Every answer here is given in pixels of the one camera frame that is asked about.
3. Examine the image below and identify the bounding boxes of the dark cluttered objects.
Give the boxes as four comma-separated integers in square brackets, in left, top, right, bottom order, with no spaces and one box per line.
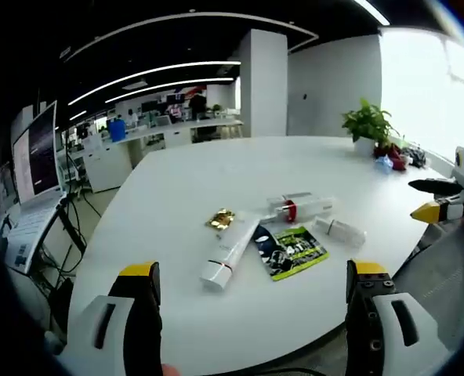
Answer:
[402,146,428,169]

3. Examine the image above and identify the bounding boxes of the wide ceiling light strip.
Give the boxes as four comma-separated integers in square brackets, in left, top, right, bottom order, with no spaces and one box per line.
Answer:
[353,0,390,25]

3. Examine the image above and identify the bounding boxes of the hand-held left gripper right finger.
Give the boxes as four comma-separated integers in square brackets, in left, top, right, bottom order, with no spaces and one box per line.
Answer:
[345,258,452,376]

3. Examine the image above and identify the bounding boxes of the gold foil skincare packet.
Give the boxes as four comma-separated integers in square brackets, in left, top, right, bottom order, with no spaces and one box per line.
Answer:
[204,209,237,231]

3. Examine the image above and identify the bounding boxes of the grey mesh office chair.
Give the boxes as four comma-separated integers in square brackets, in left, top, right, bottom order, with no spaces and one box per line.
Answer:
[388,219,464,353]

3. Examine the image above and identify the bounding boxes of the white console panel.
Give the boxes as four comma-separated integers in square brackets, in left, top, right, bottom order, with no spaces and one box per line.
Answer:
[2,195,67,275]

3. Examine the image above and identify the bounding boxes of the green silver skincare sachet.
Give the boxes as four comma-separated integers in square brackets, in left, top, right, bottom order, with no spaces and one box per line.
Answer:
[254,225,331,283]

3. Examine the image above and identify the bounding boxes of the white red-collar pump bottle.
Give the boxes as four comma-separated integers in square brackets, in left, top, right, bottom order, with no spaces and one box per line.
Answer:
[266,194,339,225]

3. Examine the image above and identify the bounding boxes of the white skincare tube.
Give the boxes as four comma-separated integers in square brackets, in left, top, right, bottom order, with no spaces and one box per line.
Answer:
[198,211,261,293]

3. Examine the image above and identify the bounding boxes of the blue container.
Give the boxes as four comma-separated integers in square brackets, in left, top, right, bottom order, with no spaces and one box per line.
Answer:
[107,117,129,143]

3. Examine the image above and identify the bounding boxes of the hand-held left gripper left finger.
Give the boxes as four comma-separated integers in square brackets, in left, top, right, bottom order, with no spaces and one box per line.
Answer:
[57,261,163,376]

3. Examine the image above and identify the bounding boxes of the dark red object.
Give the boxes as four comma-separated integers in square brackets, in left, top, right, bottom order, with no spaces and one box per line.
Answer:
[372,143,408,172]

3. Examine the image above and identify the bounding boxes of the long white counter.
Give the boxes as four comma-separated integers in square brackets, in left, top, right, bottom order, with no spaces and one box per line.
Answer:
[65,117,245,193]

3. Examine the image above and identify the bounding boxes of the green potted plant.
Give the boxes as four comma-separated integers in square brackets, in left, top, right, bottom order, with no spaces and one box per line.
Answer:
[340,97,401,157]

